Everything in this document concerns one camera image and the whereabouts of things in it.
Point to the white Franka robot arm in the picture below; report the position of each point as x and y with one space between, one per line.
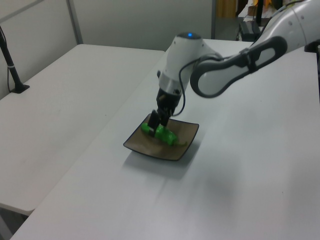
225 62

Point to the grey metal partition post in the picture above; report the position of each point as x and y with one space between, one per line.
75 22

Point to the white folding side table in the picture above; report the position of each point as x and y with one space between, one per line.
62 112

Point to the grey partition edge post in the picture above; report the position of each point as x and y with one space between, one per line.
213 18

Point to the green chili pepper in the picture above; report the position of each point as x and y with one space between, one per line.
165 135

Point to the yellow wooden panel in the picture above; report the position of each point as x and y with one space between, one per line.
225 8

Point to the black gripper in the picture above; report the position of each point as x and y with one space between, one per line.
168 102

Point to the black monitor stand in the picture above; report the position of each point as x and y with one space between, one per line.
260 12

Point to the square brown ceramic plate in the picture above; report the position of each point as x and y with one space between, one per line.
150 147

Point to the black camera pole with base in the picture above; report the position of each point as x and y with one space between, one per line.
11 67

